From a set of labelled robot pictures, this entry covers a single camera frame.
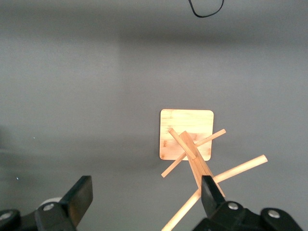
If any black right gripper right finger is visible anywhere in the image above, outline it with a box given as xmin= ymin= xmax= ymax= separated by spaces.
xmin=192 ymin=175 xmax=265 ymax=231

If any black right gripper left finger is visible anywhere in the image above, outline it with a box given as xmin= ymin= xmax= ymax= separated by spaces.
xmin=35 ymin=175 xmax=93 ymax=231

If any wooden mug tree rack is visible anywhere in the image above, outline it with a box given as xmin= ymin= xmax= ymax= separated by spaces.
xmin=158 ymin=108 xmax=268 ymax=231

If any dark grey table cloth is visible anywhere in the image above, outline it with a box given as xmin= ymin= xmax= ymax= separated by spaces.
xmin=0 ymin=0 xmax=308 ymax=231

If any black looped floor cable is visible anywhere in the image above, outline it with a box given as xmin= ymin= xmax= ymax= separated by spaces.
xmin=188 ymin=0 xmax=224 ymax=18

